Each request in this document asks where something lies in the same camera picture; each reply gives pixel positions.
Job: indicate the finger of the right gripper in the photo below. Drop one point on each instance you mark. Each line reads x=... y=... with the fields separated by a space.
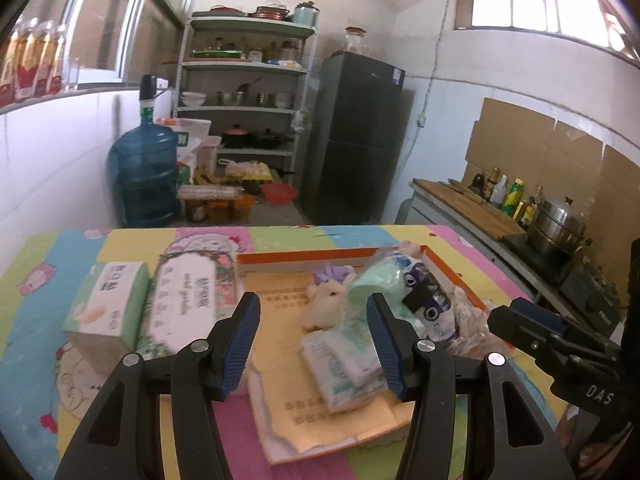
x=554 y=354
x=540 y=315

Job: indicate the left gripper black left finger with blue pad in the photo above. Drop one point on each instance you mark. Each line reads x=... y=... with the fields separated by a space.
x=119 y=436

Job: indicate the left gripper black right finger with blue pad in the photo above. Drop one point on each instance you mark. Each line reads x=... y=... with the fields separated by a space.
x=508 y=437

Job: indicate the clear bag pink contents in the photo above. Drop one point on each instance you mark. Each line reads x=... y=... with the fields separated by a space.
x=475 y=342

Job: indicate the white green wipes pack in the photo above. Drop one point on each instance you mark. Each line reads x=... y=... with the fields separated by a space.
x=330 y=376
x=351 y=343

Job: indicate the green item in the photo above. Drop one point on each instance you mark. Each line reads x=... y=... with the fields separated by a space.
x=393 y=274

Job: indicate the plush bunny purple dress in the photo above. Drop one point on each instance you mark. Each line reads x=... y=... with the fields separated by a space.
x=327 y=296

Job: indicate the plush bunny pink hat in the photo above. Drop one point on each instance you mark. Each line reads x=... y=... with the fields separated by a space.
x=464 y=312

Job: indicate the person right hand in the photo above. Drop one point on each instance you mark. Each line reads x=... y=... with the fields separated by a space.
x=588 y=455

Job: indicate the floral tissue pack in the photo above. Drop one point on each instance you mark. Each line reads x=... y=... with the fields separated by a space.
x=190 y=292

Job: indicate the steel steamer pot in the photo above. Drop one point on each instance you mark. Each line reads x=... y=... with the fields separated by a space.
x=557 y=228

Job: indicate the orange cardboard tray box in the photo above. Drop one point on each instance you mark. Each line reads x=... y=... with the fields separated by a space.
x=291 y=415

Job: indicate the wooden cutting board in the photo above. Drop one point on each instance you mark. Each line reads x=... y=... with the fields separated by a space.
x=464 y=209

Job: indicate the green white mask box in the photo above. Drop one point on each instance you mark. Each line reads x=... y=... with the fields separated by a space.
x=105 y=314

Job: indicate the condiment bottles group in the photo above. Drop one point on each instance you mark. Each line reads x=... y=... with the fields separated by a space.
x=512 y=197

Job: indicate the colourful cartoon bed sheet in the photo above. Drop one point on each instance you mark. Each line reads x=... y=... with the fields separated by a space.
x=41 y=282

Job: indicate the red plastic basin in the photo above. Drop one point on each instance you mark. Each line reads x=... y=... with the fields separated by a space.
x=278 y=193

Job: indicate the blue water jug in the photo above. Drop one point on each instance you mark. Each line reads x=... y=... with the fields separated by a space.
x=143 y=168

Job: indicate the dark grey refrigerator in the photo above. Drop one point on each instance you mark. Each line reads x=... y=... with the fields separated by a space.
x=355 y=140

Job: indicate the metal kitchen shelf rack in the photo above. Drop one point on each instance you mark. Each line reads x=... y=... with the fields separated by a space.
x=248 y=75

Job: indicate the glass jar on fridge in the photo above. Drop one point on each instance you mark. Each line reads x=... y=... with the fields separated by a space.
x=354 y=40

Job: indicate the oil bottles on sill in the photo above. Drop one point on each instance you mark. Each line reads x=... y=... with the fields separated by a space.
x=32 y=61

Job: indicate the cardboard wall sheets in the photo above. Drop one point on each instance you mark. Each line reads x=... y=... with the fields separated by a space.
x=566 y=162

